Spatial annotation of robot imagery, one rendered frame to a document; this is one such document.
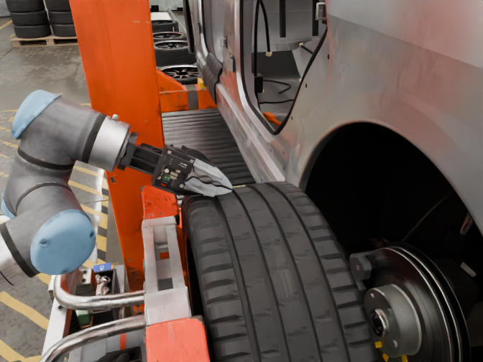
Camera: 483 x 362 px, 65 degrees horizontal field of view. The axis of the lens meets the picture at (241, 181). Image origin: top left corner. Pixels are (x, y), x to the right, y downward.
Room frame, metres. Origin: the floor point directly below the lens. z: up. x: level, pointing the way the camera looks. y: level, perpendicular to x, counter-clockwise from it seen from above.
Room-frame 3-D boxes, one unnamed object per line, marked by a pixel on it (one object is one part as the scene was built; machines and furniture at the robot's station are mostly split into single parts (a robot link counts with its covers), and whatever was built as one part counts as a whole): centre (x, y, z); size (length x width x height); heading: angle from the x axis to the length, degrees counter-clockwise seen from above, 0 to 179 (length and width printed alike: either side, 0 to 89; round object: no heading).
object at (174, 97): (2.91, 0.43, 0.69); 0.52 x 0.17 x 0.35; 104
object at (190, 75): (4.05, 0.63, 0.39); 0.66 x 0.66 x 0.24
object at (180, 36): (6.18, 1.15, 0.39); 0.66 x 0.66 x 0.24
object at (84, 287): (0.61, 0.38, 0.93); 0.09 x 0.05 x 0.05; 104
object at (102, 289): (0.94, 0.51, 0.51); 0.20 x 0.14 x 0.13; 13
